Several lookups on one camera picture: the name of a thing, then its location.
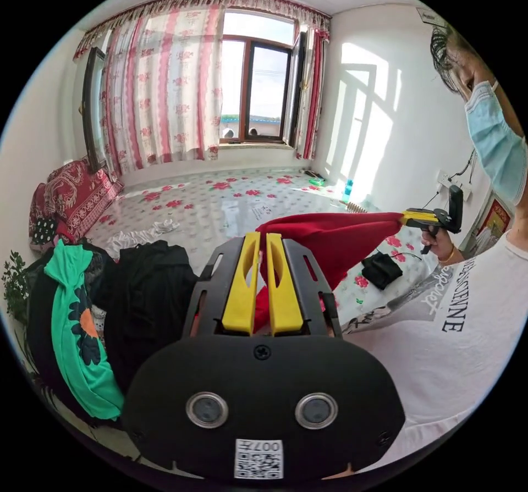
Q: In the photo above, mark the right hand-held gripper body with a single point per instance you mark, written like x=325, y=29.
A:
x=441, y=216

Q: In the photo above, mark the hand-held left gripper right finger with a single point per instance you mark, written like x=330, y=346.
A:
x=286, y=306

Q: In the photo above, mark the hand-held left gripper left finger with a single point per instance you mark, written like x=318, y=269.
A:
x=239, y=294

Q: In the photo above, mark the red thermal shirt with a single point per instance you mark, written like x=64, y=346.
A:
x=330, y=244

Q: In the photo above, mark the person's right hand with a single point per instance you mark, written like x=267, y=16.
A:
x=443, y=246

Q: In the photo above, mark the black garment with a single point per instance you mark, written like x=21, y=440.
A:
x=381, y=271

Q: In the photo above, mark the blue bottle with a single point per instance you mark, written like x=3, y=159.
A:
x=349, y=189

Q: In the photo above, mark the bed with floral sheet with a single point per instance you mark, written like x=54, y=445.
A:
x=214, y=207

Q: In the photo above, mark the pile of clothes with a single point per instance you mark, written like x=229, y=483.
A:
x=144, y=286

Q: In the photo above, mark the person's body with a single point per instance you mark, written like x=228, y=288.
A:
x=453, y=356

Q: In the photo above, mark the red patterned rolled blanket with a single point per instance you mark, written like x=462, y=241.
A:
x=78, y=199

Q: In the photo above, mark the brown framed window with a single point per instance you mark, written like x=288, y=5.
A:
x=264, y=84

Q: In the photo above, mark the black dotted pillow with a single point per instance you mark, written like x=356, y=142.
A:
x=46, y=231

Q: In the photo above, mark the pink floral striped curtain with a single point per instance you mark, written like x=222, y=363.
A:
x=161, y=88

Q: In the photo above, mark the green plant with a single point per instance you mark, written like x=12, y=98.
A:
x=15, y=286

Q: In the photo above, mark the dark framed mirror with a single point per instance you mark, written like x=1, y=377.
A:
x=94, y=108

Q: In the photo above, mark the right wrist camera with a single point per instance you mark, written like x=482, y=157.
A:
x=455, y=207

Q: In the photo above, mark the white wall socket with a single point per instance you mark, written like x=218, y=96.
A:
x=449, y=183

